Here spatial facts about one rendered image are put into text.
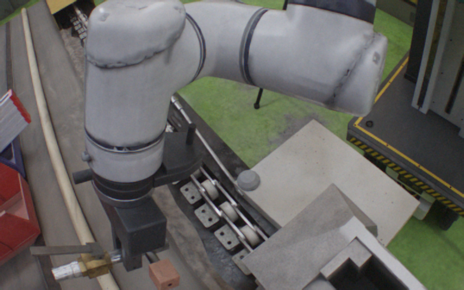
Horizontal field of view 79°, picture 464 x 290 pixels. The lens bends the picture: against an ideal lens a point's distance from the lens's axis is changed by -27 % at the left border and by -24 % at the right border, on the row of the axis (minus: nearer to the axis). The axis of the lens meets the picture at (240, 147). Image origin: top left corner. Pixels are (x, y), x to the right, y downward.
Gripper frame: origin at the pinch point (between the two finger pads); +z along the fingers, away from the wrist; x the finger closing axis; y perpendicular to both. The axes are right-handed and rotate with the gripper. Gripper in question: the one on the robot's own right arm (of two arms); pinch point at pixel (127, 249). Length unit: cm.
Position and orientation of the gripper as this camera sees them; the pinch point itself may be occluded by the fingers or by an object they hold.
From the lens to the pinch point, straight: 50.4
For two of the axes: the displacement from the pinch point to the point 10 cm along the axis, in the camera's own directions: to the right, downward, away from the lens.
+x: 5.8, 5.9, -5.7
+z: -2.2, 7.8, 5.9
